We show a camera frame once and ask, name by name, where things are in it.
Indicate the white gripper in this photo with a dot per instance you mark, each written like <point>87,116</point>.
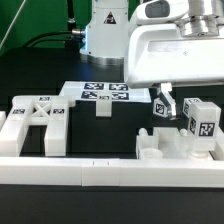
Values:
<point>175,42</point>

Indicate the white chair seat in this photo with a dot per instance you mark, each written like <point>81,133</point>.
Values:
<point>171,143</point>

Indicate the white tagged cube left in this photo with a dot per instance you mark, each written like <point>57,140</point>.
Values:
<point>159,108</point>

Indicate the white tagged cube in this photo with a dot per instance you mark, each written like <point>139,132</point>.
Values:
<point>187,104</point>
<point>159,108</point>

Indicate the white tagged cube right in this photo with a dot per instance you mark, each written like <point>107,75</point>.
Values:
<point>187,104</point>

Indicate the black vertical pole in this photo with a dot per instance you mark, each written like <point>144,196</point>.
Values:
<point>71,23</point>

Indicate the white marker base plate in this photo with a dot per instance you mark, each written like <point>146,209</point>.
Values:
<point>120,92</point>

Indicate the white U-shaped obstacle wall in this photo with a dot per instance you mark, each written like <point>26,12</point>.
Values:
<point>111,172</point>

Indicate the white chair back frame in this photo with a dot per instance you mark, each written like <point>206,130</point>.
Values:
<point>51,111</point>

